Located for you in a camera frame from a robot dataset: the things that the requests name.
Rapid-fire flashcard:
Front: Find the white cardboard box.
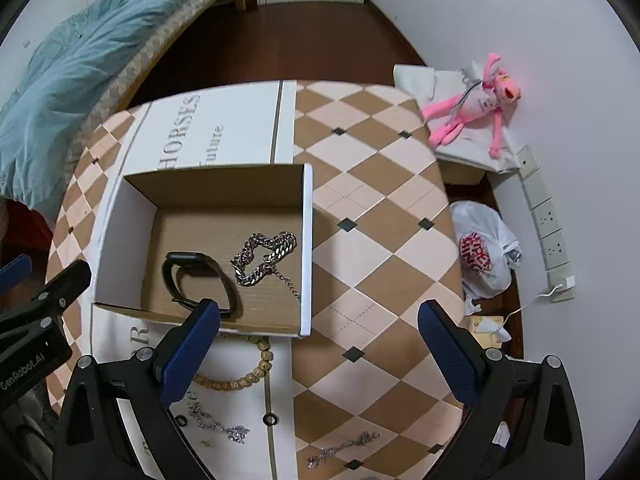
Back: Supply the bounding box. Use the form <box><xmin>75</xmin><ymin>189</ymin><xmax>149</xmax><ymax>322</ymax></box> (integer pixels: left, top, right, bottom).
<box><xmin>90</xmin><ymin>80</ymin><xmax>315</xmax><ymax>480</ymax></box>

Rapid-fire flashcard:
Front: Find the thick silver chain bracelet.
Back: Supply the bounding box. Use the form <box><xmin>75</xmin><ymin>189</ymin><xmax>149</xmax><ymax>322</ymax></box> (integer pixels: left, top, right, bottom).
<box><xmin>229</xmin><ymin>231</ymin><xmax>304</xmax><ymax>306</ymax></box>

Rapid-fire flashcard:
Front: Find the patterned mattress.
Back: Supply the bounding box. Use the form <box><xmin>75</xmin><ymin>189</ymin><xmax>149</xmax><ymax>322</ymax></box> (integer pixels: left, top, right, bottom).
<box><xmin>65</xmin><ymin>0</ymin><xmax>242</xmax><ymax>161</ymax></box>

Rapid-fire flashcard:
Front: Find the silver pendant necklace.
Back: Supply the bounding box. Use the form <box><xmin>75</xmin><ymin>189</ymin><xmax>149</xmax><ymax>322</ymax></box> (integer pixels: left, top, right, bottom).
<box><xmin>175</xmin><ymin>400</ymin><xmax>251</xmax><ymax>445</ymax></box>

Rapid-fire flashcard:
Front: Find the white plastic bag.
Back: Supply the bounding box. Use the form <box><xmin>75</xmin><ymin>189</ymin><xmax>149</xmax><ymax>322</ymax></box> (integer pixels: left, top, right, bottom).
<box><xmin>449</xmin><ymin>200</ymin><xmax>523</xmax><ymax>316</ymax></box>

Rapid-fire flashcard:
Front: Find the light blue blanket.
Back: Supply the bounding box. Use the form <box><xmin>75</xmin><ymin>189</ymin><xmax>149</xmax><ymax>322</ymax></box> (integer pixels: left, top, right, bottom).
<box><xmin>0</xmin><ymin>0</ymin><xmax>246</xmax><ymax>221</ymax></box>

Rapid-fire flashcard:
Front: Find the black smart watch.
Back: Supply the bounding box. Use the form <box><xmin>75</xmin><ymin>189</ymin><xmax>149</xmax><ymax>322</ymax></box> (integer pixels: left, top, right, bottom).
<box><xmin>161</xmin><ymin>251</ymin><xmax>243</xmax><ymax>319</ymax></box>

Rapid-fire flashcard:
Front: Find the pink plush toy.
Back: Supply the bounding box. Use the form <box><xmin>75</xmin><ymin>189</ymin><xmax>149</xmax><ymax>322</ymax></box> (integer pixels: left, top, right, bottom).
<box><xmin>421</xmin><ymin>51</ymin><xmax>523</xmax><ymax>159</ymax></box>

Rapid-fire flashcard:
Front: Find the red cloth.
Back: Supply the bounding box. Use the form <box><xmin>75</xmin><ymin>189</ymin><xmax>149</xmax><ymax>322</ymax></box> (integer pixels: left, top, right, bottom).
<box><xmin>0</xmin><ymin>199</ymin><xmax>54</xmax><ymax>267</ymax></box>

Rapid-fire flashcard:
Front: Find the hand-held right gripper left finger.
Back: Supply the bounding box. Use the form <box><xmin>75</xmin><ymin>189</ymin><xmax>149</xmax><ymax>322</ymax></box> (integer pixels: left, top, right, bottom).
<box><xmin>57</xmin><ymin>299</ymin><xmax>221</xmax><ymax>480</ymax></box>

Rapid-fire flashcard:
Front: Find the wooden bead bracelet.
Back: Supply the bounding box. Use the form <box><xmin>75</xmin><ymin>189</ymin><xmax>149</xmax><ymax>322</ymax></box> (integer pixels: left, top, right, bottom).
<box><xmin>192</xmin><ymin>335</ymin><xmax>275</xmax><ymax>391</ymax></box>

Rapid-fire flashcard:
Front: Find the white charger cable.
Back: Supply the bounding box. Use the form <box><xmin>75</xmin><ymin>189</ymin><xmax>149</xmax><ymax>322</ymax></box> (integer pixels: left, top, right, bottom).
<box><xmin>492</xmin><ymin>282</ymin><xmax>563</xmax><ymax>337</ymax></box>

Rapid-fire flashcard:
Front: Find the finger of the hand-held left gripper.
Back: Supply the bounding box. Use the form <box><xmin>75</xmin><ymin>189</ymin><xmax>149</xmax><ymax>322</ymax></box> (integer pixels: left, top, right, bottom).
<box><xmin>0</xmin><ymin>254</ymin><xmax>34</xmax><ymax>295</ymax></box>
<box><xmin>0</xmin><ymin>259</ymin><xmax>93</xmax><ymax>347</ymax></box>

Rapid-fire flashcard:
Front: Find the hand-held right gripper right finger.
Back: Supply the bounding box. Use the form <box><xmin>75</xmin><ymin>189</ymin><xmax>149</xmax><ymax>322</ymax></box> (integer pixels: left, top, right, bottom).
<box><xmin>417</xmin><ymin>300</ymin><xmax>586</xmax><ymax>480</ymax></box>

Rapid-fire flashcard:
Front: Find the thin silver bracelet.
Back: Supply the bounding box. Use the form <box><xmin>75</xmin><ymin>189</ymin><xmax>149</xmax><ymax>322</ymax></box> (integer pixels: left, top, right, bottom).
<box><xmin>306</xmin><ymin>430</ymin><xmax>382</xmax><ymax>470</ymax></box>

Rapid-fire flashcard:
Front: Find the white wall socket row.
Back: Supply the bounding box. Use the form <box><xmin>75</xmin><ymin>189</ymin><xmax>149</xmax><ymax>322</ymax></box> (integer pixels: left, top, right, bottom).
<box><xmin>515</xmin><ymin>144</ymin><xmax>576</xmax><ymax>304</ymax></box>

